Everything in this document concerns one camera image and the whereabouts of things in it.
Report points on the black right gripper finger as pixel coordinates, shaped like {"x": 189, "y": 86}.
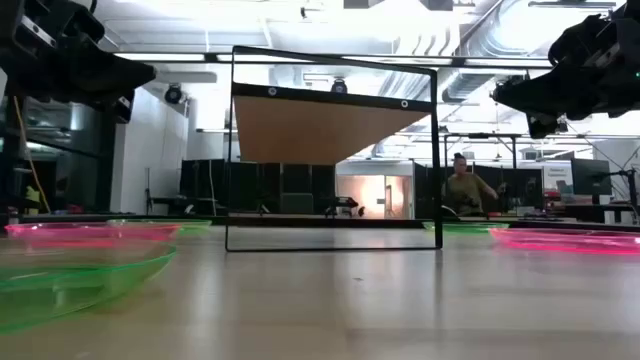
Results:
{"x": 542, "y": 125}
{"x": 525, "y": 95}

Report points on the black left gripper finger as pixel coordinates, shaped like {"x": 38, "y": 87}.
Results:
{"x": 132, "y": 75}
{"x": 125, "y": 109}

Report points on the pink transparent plastic plate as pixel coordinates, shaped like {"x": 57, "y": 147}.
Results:
{"x": 565, "y": 241}
{"x": 90, "y": 232}

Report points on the green transparent plastic plate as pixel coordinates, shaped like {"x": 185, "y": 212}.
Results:
{"x": 460, "y": 228}
{"x": 195, "y": 226}
{"x": 75, "y": 290}

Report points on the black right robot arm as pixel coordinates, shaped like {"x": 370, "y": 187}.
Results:
{"x": 631, "y": 30}

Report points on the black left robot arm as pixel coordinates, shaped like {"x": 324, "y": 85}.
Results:
{"x": 7, "y": 60}

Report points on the black round spotlight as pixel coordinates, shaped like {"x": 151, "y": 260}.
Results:
{"x": 173, "y": 95}
{"x": 339, "y": 87}

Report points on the black computer monitor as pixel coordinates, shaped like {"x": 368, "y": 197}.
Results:
{"x": 592, "y": 177}

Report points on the black tripod stand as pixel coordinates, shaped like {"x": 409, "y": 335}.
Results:
{"x": 148, "y": 192}

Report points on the black overhead beam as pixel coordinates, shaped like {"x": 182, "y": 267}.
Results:
{"x": 220, "y": 58}

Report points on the person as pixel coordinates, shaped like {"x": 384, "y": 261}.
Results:
{"x": 465, "y": 192}

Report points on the black office chair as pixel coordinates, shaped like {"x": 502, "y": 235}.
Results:
{"x": 345, "y": 202}

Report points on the silver ventilation duct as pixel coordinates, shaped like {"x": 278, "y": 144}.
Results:
{"x": 465, "y": 87}

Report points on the black aluminium table frame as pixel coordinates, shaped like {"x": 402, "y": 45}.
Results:
{"x": 300, "y": 220}

